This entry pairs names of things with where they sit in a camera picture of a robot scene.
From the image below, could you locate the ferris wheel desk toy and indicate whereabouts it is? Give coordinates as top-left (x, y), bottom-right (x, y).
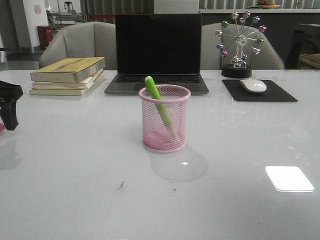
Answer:
top-left (215, 10), bottom-right (267, 79)

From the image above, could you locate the grey right armchair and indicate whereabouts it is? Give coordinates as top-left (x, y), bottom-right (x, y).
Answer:
top-left (200, 23), bottom-right (285, 70)

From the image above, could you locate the red trash bin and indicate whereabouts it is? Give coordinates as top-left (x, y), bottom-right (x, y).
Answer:
top-left (37, 25), bottom-right (53, 50)

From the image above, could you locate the fruit bowl on counter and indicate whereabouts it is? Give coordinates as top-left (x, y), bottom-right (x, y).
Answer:
top-left (257, 0), bottom-right (280, 9)

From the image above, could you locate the metal cart in hallway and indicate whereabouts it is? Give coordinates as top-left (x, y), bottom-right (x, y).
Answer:
top-left (44, 0), bottom-right (83, 28)

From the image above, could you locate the red barrier belt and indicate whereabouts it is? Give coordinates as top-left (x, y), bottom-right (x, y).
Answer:
top-left (89, 13), bottom-right (116, 19)

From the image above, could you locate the yellow bottom book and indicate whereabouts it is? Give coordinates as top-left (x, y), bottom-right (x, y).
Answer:
top-left (28, 75), bottom-right (103, 96)

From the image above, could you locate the white middle book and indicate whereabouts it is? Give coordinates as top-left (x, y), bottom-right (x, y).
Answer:
top-left (32, 69), bottom-right (104, 90)

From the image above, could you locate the grey counter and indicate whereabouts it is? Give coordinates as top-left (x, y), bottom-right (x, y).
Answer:
top-left (198, 8), bottom-right (320, 26)

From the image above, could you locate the pink mesh pen holder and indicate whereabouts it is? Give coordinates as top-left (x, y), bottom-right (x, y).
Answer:
top-left (138, 84), bottom-right (191, 153)

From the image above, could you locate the black mouse pad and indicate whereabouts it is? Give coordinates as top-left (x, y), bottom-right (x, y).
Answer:
top-left (222, 79), bottom-right (298, 103)

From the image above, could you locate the pink pen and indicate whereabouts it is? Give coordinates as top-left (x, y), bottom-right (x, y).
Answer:
top-left (0, 123), bottom-right (6, 133)

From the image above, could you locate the yellow top book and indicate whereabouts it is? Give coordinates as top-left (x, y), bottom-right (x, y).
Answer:
top-left (30, 56), bottom-right (106, 83)

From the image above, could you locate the grey open laptop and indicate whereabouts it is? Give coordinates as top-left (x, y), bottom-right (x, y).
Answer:
top-left (104, 13), bottom-right (209, 95)

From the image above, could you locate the white computer mouse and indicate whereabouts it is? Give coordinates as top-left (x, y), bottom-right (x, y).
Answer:
top-left (239, 79), bottom-right (267, 93)

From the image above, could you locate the yellow book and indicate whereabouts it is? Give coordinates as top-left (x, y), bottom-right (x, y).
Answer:
top-left (28, 75), bottom-right (103, 96)
top-left (30, 56), bottom-right (106, 83)

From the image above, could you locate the green pen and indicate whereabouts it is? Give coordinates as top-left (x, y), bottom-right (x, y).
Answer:
top-left (144, 76), bottom-right (177, 139)

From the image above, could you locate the grey left armchair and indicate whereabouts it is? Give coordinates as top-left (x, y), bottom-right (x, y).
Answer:
top-left (39, 21), bottom-right (117, 70)

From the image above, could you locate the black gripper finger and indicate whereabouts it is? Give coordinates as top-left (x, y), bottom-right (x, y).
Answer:
top-left (0, 81), bottom-right (23, 131)

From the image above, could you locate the grey armchair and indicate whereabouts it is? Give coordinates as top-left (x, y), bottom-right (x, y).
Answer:
top-left (39, 21), bottom-right (117, 70)
top-left (200, 23), bottom-right (285, 70)

